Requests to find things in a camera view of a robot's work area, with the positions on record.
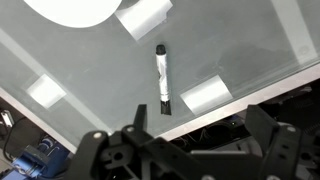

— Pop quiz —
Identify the blue device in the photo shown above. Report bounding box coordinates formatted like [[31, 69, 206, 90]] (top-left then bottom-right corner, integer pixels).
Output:
[[9, 138, 72, 180]]

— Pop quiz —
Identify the black and white marker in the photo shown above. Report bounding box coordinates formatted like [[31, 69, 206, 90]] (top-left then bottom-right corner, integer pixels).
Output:
[[155, 44, 173, 116]]

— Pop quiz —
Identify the white tape patch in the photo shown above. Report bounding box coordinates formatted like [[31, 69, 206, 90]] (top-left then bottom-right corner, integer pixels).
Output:
[[114, 0, 174, 42], [25, 73, 68, 110]]

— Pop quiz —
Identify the black loop cable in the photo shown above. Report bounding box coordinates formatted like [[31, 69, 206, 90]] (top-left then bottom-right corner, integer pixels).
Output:
[[2, 116, 36, 163]]

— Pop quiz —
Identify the long white tape strip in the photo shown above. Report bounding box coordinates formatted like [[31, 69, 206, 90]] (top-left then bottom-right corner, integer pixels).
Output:
[[0, 28, 113, 134]]

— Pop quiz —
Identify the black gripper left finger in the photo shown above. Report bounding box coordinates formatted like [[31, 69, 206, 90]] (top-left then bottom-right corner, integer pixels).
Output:
[[66, 104, 174, 180]]

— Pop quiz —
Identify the white bowl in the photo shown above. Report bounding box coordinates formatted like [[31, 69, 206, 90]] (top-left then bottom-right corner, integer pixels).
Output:
[[23, 0, 124, 29]]

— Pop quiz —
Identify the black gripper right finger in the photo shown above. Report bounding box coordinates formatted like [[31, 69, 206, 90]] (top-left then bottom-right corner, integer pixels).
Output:
[[245, 104, 304, 180]]

